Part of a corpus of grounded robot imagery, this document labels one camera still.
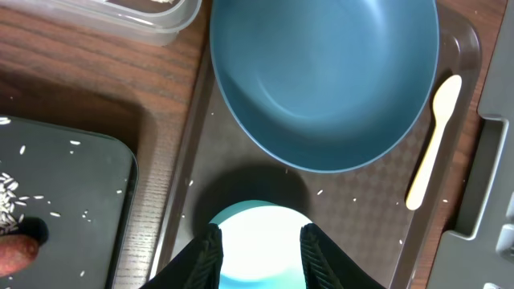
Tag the dark brown serving tray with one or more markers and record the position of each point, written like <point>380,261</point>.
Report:
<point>219,168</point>

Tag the black rectangular tray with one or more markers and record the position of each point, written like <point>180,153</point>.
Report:
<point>81,251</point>

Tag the orange carrot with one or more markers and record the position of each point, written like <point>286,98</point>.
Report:
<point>18,251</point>

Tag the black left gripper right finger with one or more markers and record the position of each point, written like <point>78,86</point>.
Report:
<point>327,266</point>

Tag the white rice pile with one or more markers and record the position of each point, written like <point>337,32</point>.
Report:
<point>31,153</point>

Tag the light blue bowl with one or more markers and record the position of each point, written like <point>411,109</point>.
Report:
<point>261,246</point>

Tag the grey dishwasher rack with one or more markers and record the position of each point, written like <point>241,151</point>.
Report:
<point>478,252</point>

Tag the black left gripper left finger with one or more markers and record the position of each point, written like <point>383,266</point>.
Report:
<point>197,266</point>

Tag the yellow plastic spoon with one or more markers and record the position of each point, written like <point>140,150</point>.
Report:
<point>443,106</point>

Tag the clear plastic bin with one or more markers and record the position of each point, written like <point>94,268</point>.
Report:
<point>156,23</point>

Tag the dark blue plate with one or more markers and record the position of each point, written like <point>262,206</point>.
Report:
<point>325,86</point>

